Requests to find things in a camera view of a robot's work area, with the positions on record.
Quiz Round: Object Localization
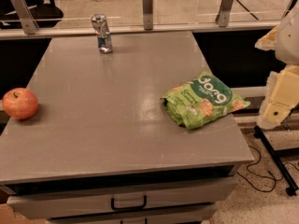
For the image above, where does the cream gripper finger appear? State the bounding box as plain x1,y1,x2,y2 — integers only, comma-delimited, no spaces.
257,64,299,130

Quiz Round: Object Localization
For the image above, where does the silver blue redbull can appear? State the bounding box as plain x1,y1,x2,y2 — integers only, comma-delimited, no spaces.
91,14,113,54

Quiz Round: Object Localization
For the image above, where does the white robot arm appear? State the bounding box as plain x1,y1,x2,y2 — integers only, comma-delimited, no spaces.
255,7,299,130

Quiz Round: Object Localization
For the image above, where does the red apple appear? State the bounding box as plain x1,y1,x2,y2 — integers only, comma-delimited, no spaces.
2,88,38,119

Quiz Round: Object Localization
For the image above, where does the green snack bag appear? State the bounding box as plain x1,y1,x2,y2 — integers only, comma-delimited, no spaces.
162,71,250,130

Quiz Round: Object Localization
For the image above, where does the black stand leg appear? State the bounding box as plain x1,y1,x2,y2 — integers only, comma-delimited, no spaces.
254,126,299,196

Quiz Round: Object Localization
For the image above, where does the grey lower drawer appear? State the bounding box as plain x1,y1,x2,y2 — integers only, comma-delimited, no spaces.
47,204,216,224

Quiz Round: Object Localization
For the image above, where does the grey drawer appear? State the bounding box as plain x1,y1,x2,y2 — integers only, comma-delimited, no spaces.
47,204,216,224
7,176,237,219

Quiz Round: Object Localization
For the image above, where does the black office chair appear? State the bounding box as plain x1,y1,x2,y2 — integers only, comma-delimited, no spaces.
0,0,64,29

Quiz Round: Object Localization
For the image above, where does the grey top drawer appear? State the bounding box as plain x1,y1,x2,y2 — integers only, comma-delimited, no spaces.
7,176,237,219

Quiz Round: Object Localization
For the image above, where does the black floor cable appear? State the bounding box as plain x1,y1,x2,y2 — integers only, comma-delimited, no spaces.
236,145,299,193

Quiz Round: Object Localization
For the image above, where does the right metal railing bracket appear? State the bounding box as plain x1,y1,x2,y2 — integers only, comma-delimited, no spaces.
216,0,234,27

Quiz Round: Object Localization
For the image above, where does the metal railing bracket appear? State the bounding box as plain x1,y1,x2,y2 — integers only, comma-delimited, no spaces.
216,0,234,27
142,0,153,30
10,0,38,35

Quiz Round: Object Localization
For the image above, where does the middle metal railing bracket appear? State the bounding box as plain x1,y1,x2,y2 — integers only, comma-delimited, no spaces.
142,0,153,30

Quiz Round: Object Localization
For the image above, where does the black drawer handle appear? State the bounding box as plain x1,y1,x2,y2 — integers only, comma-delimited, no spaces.
110,195,148,212

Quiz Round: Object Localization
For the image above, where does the left metal railing bracket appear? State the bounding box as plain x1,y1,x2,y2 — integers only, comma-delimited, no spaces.
10,0,38,35

